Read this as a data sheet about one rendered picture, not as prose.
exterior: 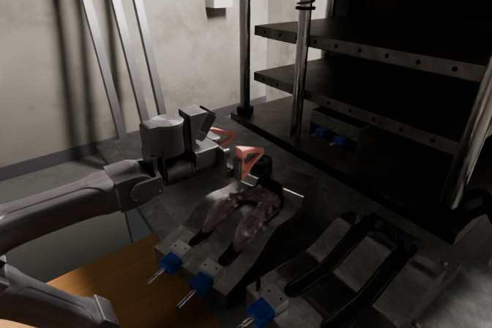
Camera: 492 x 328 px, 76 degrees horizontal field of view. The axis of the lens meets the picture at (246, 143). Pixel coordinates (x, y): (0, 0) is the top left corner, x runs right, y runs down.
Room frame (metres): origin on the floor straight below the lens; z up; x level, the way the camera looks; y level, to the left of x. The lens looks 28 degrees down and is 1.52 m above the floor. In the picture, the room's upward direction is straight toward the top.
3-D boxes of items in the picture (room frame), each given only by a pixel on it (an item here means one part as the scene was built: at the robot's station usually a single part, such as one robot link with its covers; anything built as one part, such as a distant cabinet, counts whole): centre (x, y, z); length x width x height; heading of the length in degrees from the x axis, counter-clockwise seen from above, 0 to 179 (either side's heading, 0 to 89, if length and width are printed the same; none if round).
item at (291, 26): (1.56, -0.67, 1.26); 1.10 x 0.74 x 0.05; 37
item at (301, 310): (0.53, -0.28, 0.87); 0.50 x 0.26 x 0.14; 127
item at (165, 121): (0.48, 0.16, 1.24); 0.12 x 0.09 x 0.12; 128
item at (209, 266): (0.51, 0.12, 0.85); 0.13 x 0.05 x 0.05; 144
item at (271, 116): (1.53, -0.63, 0.75); 1.30 x 0.84 x 0.06; 37
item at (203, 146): (0.54, 0.09, 1.25); 0.07 x 0.06 x 0.11; 38
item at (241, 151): (0.55, 0.01, 1.20); 0.09 x 0.07 x 0.07; 128
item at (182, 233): (0.76, 0.00, 0.85); 0.50 x 0.26 x 0.11; 144
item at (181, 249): (0.57, 0.20, 0.85); 0.13 x 0.05 x 0.05; 144
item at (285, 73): (1.56, -0.67, 1.01); 1.10 x 0.74 x 0.05; 37
